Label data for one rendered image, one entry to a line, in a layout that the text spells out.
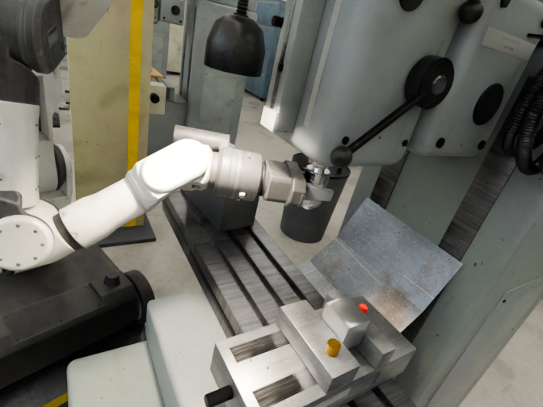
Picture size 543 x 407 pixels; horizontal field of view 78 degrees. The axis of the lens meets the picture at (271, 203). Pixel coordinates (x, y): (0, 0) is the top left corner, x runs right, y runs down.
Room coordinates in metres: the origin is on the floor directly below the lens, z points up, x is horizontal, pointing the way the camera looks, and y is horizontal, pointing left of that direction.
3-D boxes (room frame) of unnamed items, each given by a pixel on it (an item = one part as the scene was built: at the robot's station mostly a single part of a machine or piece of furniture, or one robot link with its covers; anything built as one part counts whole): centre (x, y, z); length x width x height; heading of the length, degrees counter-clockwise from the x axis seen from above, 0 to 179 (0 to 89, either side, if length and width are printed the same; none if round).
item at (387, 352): (0.43, -0.15, 0.99); 0.35 x 0.15 x 0.11; 127
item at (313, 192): (0.56, -0.08, 1.23); 0.06 x 0.02 x 0.03; 103
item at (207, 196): (0.93, 0.16, 1.04); 0.22 x 0.12 x 0.20; 43
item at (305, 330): (0.42, -0.13, 1.03); 0.15 x 0.06 x 0.04; 37
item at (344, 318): (0.45, -0.17, 1.05); 0.06 x 0.05 x 0.06; 37
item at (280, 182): (0.57, 0.02, 1.23); 0.13 x 0.12 x 0.10; 13
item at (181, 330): (0.59, -0.07, 0.80); 0.50 x 0.35 x 0.12; 126
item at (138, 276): (0.92, 0.41, 0.50); 0.20 x 0.05 x 0.20; 54
